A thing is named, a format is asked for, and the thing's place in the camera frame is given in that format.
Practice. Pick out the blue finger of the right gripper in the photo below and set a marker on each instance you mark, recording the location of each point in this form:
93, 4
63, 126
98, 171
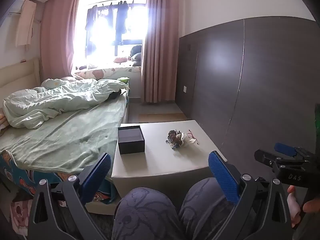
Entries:
285, 149

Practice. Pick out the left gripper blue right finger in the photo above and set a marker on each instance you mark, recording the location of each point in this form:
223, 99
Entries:
260, 209

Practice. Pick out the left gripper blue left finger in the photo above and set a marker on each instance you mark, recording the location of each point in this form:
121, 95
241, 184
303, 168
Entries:
46, 220

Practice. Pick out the black jewelry box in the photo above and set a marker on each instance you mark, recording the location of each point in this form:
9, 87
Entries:
130, 140

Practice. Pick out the white low table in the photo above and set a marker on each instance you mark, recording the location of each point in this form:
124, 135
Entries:
159, 167

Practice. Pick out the bed with green sheet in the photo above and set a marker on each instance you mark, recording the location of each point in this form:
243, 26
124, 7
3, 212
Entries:
62, 146

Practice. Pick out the person's legs grey trousers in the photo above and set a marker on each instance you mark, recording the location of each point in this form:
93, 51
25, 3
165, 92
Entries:
146, 213

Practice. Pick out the light green duvet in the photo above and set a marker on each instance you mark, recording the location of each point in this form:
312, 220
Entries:
30, 108

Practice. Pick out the cardboard sheets on floor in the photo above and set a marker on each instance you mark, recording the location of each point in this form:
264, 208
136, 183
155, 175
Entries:
167, 117

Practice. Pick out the black garment on bed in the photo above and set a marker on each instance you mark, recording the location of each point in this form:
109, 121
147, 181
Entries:
114, 95

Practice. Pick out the pink curtain right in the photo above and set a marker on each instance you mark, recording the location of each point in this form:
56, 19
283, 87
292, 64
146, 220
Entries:
160, 51

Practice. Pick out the pink curtain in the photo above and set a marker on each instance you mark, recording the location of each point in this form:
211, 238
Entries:
56, 38
160, 51

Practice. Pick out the beige headboard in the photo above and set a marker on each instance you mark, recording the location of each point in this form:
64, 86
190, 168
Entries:
20, 76

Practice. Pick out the patterned window seat cushion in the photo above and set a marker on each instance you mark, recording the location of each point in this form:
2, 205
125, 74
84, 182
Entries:
106, 73

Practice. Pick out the window with hanging clothes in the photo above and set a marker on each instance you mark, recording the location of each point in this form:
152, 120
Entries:
106, 29

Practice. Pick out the pink curtain left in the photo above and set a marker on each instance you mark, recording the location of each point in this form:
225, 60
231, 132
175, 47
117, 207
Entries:
56, 38

